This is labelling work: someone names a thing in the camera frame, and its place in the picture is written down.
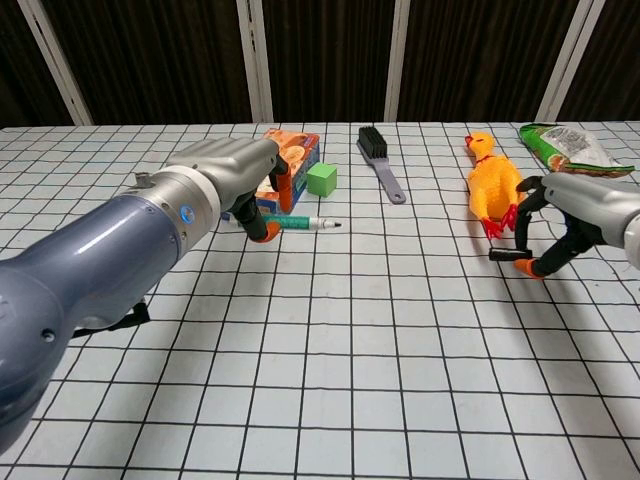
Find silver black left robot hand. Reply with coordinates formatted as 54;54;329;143
164;136;294;244

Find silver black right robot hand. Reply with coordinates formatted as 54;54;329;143
514;171;640;282

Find green white marker body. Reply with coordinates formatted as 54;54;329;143
222;214;344;234

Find black marker cap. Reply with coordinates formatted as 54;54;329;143
488;246;534;263

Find green snack bag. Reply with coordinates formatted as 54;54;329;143
517;121;637;181

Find orange blue snack box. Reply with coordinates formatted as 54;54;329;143
219;127;322;224

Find green cube block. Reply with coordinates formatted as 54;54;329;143
305;162;339;198

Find yellow rubber chicken toy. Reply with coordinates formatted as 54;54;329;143
463;130;527;239

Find grey brush black bristles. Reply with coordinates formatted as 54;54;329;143
356;125;408;205

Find white black checkered tablecloth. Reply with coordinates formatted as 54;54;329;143
0;121;640;480

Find white metal frame post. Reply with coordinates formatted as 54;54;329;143
383;0;413;123
17;0;95;127
536;0;609;123
235;0;276;123

